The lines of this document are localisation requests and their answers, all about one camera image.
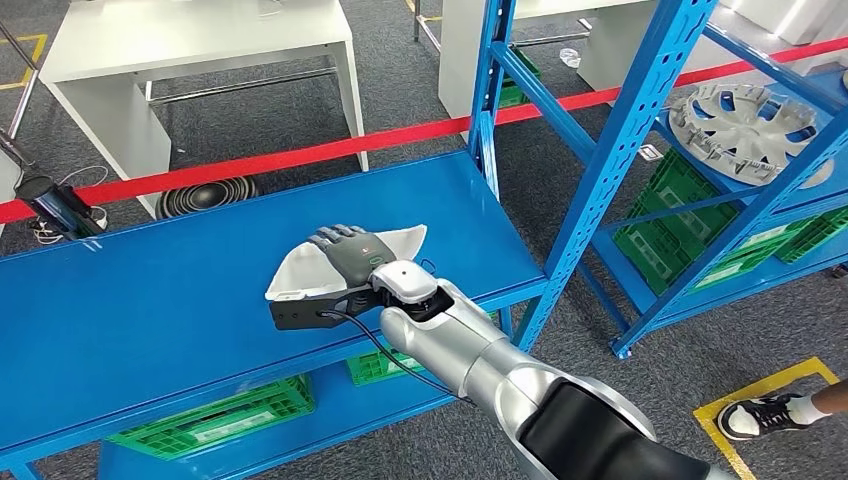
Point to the grey wheel cover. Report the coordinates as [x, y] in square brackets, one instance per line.
[742, 132]

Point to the yellow floor tape square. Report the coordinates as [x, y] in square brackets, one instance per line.
[768, 383]

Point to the black barrier post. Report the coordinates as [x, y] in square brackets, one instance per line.
[56, 205]

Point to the grey metal frame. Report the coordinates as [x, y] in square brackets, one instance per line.
[14, 147]

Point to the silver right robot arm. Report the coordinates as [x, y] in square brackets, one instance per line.
[450, 338]

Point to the red barrier belt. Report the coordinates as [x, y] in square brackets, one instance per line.
[265, 162]

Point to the white cabinet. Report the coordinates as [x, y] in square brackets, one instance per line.
[8, 185]

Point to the blue metal shelf rack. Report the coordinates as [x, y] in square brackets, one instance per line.
[166, 298]

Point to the person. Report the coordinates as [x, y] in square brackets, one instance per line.
[762, 414]

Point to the white plastic car part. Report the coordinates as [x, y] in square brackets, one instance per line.
[298, 272]

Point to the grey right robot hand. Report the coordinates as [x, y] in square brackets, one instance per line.
[358, 255]

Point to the blue rack with wheel covers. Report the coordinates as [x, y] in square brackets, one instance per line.
[629, 132]

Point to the clear plastic wrapper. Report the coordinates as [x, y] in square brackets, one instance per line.
[570, 58]

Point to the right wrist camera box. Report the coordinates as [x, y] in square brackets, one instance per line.
[298, 314]

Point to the black round ribbed base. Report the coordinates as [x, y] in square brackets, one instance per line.
[205, 195]

